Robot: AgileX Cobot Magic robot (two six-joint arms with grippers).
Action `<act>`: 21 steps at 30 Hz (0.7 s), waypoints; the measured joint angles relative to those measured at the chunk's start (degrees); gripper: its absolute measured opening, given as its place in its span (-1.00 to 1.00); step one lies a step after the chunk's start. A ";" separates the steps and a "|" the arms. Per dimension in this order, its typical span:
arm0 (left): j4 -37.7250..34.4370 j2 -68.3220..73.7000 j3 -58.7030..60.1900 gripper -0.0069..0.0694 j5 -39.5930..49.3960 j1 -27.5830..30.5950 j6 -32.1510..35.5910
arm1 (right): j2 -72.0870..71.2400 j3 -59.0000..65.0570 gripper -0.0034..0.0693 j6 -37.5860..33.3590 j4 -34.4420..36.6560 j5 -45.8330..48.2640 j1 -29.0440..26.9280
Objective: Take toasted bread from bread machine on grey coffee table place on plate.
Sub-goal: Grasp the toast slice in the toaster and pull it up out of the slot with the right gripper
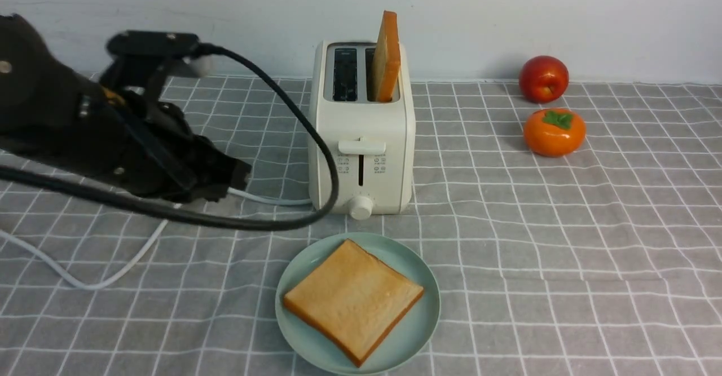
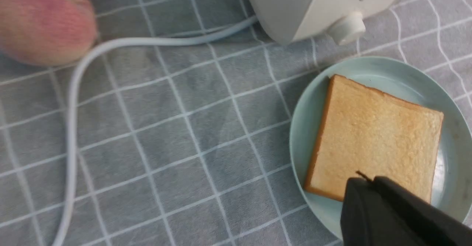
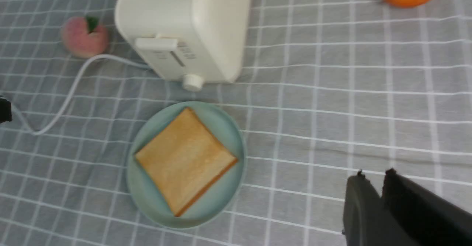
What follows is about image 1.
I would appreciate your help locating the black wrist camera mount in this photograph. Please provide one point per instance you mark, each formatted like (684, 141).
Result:
(145, 60)

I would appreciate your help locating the toast slice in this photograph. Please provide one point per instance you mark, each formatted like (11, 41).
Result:
(354, 299)
(385, 65)

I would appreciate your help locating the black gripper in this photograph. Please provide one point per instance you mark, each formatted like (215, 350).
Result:
(160, 157)

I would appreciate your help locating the grey checkered tablecloth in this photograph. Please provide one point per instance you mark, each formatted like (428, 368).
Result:
(605, 262)

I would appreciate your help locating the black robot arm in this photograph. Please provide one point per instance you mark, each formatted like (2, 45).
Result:
(116, 130)

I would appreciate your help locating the red apple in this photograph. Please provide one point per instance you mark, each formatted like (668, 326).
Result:
(543, 79)

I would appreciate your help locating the orange persimmon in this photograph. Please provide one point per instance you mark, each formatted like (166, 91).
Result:
(554, 132)

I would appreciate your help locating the cream white toaster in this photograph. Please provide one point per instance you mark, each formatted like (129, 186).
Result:
(372, 143)

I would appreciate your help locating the light green round plate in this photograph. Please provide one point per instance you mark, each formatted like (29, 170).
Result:
(407, 339)

